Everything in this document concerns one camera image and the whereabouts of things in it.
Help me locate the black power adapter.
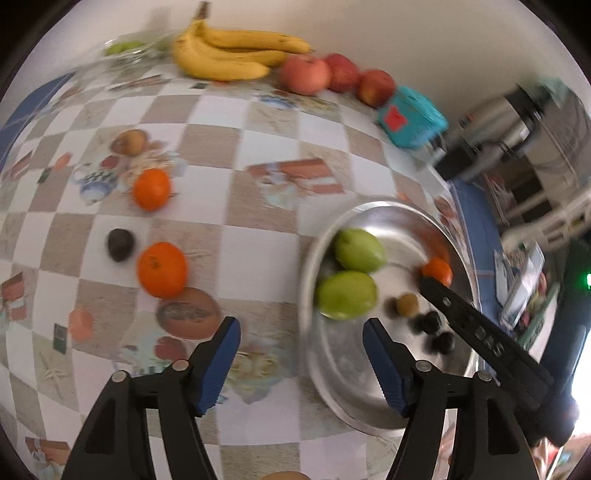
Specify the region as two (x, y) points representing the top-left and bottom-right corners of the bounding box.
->
(436, 145), (478, 182)

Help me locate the yellow banana bunch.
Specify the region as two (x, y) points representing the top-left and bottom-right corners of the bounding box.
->
(172, 2), (315, 82)

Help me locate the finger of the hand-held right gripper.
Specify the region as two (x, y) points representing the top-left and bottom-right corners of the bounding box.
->
(418, 276), (555, 410)

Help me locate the stainless steel basin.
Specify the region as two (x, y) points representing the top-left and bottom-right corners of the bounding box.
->
(299, 200), (481, 432)

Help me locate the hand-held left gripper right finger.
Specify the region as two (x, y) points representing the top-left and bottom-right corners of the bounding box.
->
(362, 318), (541, 480)

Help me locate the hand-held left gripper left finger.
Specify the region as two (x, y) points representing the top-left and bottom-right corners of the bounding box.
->
(61, 316), (242, 480)

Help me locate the checkered printed tablecloth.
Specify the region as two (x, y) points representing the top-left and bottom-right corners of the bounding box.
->
(0, 46), (509, 480)

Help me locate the pale red apple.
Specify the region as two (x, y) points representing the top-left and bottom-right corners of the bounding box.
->
(278, 54), (332, 96)

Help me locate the stainless steel kettle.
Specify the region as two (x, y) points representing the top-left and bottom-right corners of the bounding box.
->
(455, 83), (550, 155)

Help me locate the orange tangerine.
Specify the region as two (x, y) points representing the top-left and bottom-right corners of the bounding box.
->
(133, 168), (172, 212)
(422, 258), (454, 287)
(137, 242), (189, 299)

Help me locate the teal plastic box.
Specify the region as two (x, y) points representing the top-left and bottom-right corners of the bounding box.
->
(378, 86), (448, 149)

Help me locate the green plastic basket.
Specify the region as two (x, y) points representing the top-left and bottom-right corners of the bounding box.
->
(517, 277), (561, 347)

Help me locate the clear plastic tray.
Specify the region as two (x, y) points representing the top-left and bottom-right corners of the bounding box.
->
(102, 31), (174, 64)

